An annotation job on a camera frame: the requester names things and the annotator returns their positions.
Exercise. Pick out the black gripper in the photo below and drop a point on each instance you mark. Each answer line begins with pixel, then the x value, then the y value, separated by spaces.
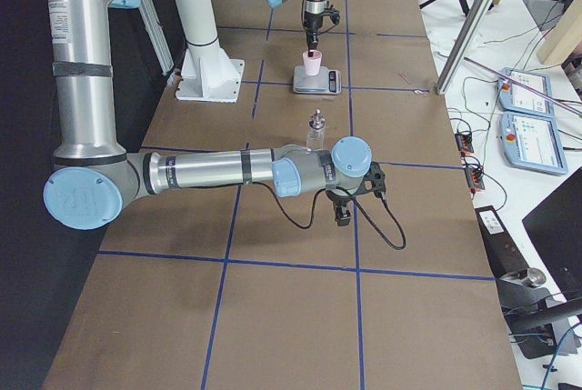
pixel 312 24
pixel 338 197

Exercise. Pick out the pink paper cup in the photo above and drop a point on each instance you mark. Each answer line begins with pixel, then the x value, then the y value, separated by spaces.
pixel 312 62

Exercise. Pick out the clear glass sauce bottle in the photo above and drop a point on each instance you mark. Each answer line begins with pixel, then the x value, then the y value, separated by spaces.
pixel 316 131

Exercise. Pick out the silver digital kitchen scale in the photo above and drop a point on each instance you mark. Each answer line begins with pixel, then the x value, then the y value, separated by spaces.
pixel 326 82

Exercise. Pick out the orange connector near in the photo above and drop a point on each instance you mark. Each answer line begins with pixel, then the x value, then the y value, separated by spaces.
pixel 474 177

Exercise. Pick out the orange connector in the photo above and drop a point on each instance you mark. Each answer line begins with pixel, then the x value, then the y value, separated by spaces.
pixel 474 177
pixel 464 143

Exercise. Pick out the orange connector far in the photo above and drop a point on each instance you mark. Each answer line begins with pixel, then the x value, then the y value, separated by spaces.
pixel 464 143

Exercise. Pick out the near blue teach pendant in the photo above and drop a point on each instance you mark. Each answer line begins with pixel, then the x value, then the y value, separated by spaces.
pixel 532 142

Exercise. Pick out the blue teach pendant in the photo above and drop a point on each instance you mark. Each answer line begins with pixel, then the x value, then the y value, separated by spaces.
pixel 515 98
pixel 532 142

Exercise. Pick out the far blue teach pendant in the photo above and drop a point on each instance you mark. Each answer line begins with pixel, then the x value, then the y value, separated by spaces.
pixel 515 98

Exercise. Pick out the wooden beam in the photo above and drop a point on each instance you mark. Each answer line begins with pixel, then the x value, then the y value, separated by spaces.
pixel 562 40

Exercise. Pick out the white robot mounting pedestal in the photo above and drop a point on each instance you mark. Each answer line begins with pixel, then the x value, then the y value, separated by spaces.
pixel 208 74

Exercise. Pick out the aluminium extrusion post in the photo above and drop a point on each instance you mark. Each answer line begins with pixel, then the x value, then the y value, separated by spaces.
pixel 462 43

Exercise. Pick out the black camera mount box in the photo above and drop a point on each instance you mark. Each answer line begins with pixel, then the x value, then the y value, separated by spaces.
pixel 536 319

